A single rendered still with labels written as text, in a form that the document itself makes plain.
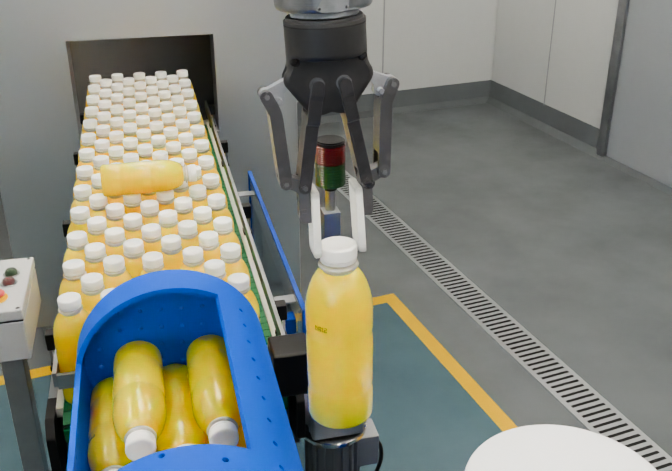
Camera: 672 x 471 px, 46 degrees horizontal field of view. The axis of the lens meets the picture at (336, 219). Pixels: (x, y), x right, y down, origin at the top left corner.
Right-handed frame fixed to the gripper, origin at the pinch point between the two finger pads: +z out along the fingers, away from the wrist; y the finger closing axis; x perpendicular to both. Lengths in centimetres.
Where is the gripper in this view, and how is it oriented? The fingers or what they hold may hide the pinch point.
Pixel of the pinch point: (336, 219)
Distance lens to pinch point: 79.7
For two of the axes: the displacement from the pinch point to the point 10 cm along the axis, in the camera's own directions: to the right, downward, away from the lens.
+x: -2.1, -3.7, 9.0
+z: 0.5, 9.2, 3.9
